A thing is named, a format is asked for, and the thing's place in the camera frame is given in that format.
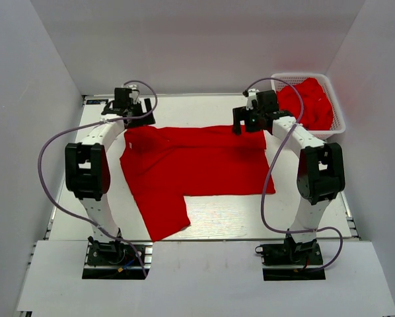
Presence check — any red t shirt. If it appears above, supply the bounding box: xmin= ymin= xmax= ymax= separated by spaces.
xmin=120 ymin=125 xmax=275 ymax=242

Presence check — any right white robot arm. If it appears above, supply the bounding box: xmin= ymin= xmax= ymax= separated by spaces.
xmin=233 ymin=89 xmax=345 ymax=264

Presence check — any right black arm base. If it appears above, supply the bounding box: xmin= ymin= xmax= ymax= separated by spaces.
xmin=254 ymin=242 xmax=326 ymax=281

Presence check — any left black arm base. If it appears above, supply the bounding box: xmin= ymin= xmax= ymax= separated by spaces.
xmin=82 ymin=240 xmax=153 ymax=281

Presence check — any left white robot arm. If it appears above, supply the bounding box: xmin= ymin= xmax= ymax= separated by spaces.
xmin=65 ymin=84 xmax=156 ymax=264

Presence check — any red t shirts pile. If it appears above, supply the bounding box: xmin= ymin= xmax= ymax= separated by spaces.
xmin=277 ymin=77 xmax=334 ymax=131

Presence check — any blue table label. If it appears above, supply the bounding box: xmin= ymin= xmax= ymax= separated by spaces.
xmin=85 ymin=99 xmax=108 ymax=105

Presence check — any white plastic basket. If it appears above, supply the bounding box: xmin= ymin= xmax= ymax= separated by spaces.
xmin=273 ymin=73 xmax=345 ymax=139

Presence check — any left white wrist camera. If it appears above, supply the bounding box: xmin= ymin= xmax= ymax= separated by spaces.
xmin=124 ymin=84 xmax=140 ymax=104

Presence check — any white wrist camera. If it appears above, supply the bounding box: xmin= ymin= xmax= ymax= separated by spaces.
xmin=124 ymin=84 xmax=140 ymax=104
xmin=242 ymin=88 xmax=259 ymax=111

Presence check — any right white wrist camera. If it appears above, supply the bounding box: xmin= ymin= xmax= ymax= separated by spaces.
xmin=242 ymin=88 xmax=259 ymax=111

